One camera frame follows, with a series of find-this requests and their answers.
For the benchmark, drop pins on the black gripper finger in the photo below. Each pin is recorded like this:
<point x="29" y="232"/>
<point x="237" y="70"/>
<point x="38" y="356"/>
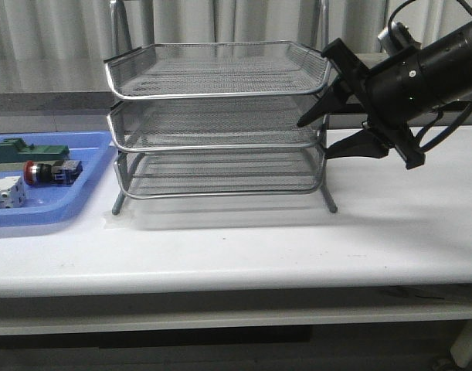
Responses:
<point x="360" y="144"/>
<point x="334" y="98"/>

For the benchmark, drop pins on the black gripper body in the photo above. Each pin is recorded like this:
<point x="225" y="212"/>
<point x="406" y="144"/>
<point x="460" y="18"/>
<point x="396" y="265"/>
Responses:
<point x="382" y="92"/>

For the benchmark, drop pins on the mesh tray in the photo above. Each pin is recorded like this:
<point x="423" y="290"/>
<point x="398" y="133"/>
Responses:
<point x="213" y="123"/>
<point x="197" y="70"/>
<point x="192" y="173"/>

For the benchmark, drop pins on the red emergency push button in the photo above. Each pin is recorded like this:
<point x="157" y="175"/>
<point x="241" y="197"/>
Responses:
<point x="61" y="172"/>

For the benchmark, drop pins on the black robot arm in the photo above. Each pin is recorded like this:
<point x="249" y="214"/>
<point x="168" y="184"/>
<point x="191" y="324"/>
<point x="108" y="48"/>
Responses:
<point x="411" y="82"/>

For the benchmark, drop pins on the white curtain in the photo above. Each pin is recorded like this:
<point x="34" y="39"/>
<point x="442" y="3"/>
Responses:
<point x="60" y="45"/>

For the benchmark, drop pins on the blue plastic tray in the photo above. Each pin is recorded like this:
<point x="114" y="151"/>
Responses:
<point x="55" y="203"/>

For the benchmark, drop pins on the grey stone counter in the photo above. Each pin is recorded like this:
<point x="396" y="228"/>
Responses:
<point x="53" y="95"/>

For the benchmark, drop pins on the green relay module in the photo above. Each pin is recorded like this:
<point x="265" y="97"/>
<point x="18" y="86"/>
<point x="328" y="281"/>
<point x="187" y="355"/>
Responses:
<point x="14" y="153"/>

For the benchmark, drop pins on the white circuit breaker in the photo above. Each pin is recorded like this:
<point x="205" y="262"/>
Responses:
<point x="12" y="192"/>

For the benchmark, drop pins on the grey wire rack frame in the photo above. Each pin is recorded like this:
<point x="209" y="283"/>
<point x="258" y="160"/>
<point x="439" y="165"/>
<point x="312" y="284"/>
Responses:
<point x="121" y="40"/>

